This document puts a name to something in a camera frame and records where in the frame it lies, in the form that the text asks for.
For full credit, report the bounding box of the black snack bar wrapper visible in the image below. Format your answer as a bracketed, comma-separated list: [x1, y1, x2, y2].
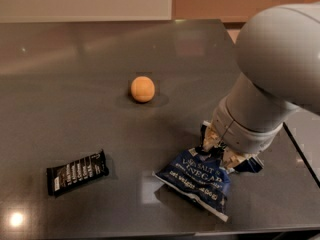
[46, 150, 109, 197]

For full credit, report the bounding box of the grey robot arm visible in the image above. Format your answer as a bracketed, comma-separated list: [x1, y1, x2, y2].
[202, 2, 320, 169]

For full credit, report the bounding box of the blue Kettle chip bag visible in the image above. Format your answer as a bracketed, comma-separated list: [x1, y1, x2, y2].
[155, 143, 263, 222]

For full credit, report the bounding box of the grey side table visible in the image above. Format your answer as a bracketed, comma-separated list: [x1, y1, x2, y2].
[284, 110, 320, 187]

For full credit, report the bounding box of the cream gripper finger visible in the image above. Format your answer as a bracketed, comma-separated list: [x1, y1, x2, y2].
[201, 121, 223, 152]
[222, 148, 254, 170]

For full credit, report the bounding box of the orange fruit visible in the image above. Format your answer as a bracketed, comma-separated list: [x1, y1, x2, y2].
[130, 76, 155, 103]

